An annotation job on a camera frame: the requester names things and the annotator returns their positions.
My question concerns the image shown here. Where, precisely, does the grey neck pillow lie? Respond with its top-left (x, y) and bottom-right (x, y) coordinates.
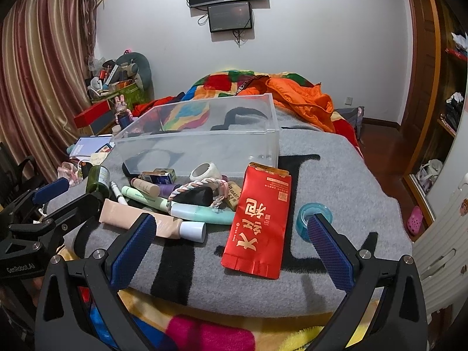
top-left (115, 52), bottom-right (153, 92)

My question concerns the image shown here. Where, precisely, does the small black monitor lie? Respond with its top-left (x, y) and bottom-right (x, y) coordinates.
top-left (207, 2), bottom-right (254, 33)

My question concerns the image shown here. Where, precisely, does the red bedsheet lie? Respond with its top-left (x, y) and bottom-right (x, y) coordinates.
top-left (331, 111), bottom-right (362, 147)

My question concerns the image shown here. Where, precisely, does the clear plastic bin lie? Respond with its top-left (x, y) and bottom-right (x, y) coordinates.
top-left (111, 93), bottom-right (281, 176)

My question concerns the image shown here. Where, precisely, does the white bag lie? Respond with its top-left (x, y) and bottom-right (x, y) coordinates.
top-left (417, 159), bottom-right (445, 187)

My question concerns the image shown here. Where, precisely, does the green patterned box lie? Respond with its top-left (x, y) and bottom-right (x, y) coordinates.
top-left (91, 82), bottom-right (147, 105)

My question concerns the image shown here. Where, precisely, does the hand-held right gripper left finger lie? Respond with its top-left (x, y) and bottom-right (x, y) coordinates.
top-left (35, 213), bottom-right (165, 351)

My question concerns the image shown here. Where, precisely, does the red paper packet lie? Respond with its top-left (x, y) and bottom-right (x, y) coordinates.
top-left (221, 162), bottom-right (292, 280)

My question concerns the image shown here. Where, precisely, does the white tape roll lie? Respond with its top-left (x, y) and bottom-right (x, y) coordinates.
top-left (189, 162), bottom-right (223, 183)

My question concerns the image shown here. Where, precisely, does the white pen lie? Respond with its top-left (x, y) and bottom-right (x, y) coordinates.
top-left (110, 181), bottom-right (129, 205)

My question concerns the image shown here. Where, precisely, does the small blue box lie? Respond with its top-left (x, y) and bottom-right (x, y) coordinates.
top-left (141, 168), bottom-right (177, 185)

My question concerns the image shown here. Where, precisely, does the beige cosmetic tube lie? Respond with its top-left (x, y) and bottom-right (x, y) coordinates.
top-left (99, 198), bottom-right (207, 242)

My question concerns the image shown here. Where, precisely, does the striped red gold curtain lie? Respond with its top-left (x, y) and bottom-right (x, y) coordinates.
top-left (0, 0), bottom-right (99, 191)

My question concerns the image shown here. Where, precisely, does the mint green tube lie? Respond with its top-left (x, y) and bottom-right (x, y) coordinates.
top-left (121, 186), bottom-right (172, 213)

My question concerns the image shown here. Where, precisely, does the teal tape roll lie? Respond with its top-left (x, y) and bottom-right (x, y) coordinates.
top-left (295, 202), bottom-right (333, 242)

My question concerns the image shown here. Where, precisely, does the pink cloth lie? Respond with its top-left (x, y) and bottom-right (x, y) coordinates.
top-left (58, 161), bottom-right (83, 185)

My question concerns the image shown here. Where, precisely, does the wooden bedside cabinet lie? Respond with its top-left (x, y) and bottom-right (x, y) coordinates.
top-left (90, 111), bottom-right (118, 134)

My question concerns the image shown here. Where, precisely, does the pink bunny toy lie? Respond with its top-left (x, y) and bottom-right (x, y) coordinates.
top-left (114, 96), bottom-right (133, 118)

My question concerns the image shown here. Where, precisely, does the wooden wardrobe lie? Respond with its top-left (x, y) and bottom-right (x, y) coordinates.
top-left (400, 0), bottom-right (468, 227)

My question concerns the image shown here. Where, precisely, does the black wedge block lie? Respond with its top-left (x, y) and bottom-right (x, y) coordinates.
top-left (172, 186), bottom-right (214, 207)

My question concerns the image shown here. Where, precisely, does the colourful patchwork quilt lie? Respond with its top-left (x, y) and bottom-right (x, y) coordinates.
top-left (161, 69), bottom-right (362, 147)

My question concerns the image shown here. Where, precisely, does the black chair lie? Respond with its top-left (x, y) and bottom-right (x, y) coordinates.
top-left (0, 142), bottom-right (48, 209)

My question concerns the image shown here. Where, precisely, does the red garment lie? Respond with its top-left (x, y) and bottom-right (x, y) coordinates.
top-left (133, 95), bottom-right (183, 118)

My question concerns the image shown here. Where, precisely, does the pink slipper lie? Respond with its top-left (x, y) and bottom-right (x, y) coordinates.
top-left (407, 206), bottom-right (424, 235)

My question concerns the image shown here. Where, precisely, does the white slatted furniture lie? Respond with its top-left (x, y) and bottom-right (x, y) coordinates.
top-left (413, 175), bottom-right (468, 311)

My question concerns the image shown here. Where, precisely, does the dark green spray bottle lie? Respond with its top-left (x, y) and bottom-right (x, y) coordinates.
top-left (86, 165), bottom-right (111, 202)

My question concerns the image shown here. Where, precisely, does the pale teal tube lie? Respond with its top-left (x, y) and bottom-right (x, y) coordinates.
top-left (170, 203), bottom-right (236, 223)

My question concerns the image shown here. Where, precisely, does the orange puffer jacket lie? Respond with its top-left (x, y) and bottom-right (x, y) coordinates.
top-left (238, 77), bottom-right (337, 134)

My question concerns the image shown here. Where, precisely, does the beige concealer stick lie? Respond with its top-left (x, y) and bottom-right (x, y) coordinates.
top-left (131, 177), bottom-right (161, 197)

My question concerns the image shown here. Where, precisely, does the cartoon fleece blanket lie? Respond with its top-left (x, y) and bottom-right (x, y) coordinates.
top-left (58, 249), bottom-right (384, 351)

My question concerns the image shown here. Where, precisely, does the pale blue notebook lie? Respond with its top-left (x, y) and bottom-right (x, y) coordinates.
top-left (68, 137), bottom-right (114, 159)

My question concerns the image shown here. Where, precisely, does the tan eraser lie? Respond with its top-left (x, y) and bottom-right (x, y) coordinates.
top-left (225, 181), bottom-right (244, 211)

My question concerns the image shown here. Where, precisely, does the pastel braided rope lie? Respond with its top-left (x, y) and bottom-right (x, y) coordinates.
top-left (166, 177), bottom-right (229, 211)

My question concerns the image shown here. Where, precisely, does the grey purple bag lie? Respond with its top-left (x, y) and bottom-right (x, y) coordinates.
top-left (334, 106), bottom-right (364, 140)

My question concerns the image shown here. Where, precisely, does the red flat box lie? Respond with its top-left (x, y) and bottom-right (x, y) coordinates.
top-left (74, 100), bottom-right (112, 128)

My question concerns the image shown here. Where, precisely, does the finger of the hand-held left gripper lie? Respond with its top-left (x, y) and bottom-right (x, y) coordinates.
top-left (0, 177), bottom-right (70, 227)
top-left (7, 192), bottom-right (106, 249)

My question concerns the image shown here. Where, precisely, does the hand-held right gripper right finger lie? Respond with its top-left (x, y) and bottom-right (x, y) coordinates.
top-left (307, 214), bottom-right (428, 351)

